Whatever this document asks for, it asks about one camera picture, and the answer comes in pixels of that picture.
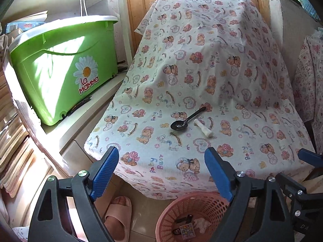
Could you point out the green plastic tub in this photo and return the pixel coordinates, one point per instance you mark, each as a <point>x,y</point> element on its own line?
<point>50,68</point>

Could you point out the pink cat print sheet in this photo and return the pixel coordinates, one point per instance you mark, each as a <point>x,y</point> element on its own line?
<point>20,234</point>

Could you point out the black spoon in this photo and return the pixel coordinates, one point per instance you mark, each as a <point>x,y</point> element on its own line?
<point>179,126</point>

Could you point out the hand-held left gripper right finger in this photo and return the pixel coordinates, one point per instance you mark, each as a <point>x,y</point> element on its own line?
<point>218,174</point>

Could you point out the white tissue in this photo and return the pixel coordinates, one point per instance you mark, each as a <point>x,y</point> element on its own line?
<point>201,224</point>

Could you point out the bear print cloth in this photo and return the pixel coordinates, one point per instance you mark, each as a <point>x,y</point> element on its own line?
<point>201,80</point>

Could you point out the pink plastic basket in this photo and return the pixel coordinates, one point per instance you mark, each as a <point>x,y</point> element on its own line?
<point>176,204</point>

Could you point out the white shelf unit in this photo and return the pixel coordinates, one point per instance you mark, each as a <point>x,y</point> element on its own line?
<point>75,131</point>

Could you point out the black pen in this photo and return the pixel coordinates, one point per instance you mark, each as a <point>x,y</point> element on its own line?
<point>80,103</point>

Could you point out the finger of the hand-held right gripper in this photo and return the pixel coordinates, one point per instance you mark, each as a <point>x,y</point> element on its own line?
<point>295,184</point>
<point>310,157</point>

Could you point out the blue flat box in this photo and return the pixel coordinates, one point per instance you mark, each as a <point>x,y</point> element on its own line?
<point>22,26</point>

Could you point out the pink slipper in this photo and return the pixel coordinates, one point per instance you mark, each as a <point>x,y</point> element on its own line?
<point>121,221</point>

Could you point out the blue checked cloth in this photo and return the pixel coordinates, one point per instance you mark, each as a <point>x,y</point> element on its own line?
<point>309,7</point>

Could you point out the colourful square card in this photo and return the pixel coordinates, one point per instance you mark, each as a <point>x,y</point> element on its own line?
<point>186,230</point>

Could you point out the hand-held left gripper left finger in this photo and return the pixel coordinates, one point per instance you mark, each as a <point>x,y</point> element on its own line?
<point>104,174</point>

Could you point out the white plastic tube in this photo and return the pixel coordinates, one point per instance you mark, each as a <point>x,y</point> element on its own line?
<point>203,128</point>

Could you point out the pink stamp print cloth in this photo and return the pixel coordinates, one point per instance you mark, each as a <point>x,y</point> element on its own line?
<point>310,80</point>

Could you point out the person's foot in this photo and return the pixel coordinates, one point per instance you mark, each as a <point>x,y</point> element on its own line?
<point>122,201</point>

